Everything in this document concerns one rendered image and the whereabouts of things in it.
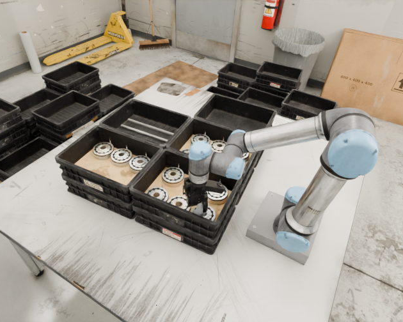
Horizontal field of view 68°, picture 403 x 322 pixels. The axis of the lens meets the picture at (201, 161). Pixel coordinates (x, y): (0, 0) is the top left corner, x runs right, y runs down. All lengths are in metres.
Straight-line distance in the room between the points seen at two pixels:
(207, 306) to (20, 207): 0.97
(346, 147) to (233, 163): 0.35
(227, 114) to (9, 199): 1.26
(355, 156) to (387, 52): 3.10
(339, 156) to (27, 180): 1.46
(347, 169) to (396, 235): 1.89
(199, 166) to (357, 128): 0.49
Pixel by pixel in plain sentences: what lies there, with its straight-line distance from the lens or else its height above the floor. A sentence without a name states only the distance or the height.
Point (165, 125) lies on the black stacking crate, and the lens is 1.74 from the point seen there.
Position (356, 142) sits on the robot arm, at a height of 1.40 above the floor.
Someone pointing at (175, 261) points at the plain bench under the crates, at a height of 0.70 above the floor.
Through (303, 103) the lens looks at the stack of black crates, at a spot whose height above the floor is 0.50.
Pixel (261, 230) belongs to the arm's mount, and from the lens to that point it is 1.36.
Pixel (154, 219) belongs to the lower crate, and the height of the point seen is 0.80.
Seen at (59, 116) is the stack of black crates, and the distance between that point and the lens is 2.58.
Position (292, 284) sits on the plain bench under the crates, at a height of 0.70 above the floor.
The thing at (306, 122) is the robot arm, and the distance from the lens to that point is 1.01.
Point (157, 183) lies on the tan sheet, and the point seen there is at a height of 0.83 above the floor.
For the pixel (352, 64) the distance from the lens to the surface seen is 3.93.
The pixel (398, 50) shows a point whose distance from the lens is 3.90.
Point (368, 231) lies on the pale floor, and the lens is 2.63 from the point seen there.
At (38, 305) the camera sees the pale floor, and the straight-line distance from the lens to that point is 2.16.
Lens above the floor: 1.84
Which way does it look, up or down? 42 degrees down
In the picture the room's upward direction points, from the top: 4 degrees clockwise
